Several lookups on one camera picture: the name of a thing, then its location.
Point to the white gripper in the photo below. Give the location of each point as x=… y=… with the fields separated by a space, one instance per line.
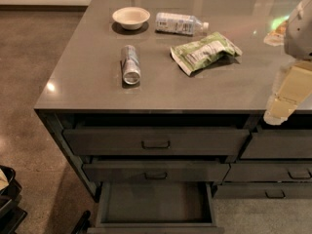
x=299 y=36

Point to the silver redbull can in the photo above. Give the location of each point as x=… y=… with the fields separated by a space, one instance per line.
x=130 y=65

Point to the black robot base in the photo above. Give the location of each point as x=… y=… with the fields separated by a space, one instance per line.
x=11 y=215

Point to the top right drawer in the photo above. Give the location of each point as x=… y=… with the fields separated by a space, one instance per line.
x=279 y=144

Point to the middle right drawer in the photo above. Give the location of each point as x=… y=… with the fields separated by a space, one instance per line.
x=253 y=172

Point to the open bottom left drawer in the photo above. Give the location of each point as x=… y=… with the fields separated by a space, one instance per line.
x=155 y=208

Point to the middle left drawer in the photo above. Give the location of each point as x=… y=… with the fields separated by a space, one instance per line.
x=155 y=170

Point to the top left drawer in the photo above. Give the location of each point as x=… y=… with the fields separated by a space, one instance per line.
x=156 y=140

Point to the green snack bag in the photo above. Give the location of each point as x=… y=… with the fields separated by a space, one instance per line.
x=198 y=55

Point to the grey cabinet counter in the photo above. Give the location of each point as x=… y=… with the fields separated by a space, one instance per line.
x=86 y=88

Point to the clear plastic water bottle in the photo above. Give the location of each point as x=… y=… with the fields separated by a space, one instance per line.
x=180 y=24

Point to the white paper bowl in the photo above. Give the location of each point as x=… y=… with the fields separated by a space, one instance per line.
x=131 y=18

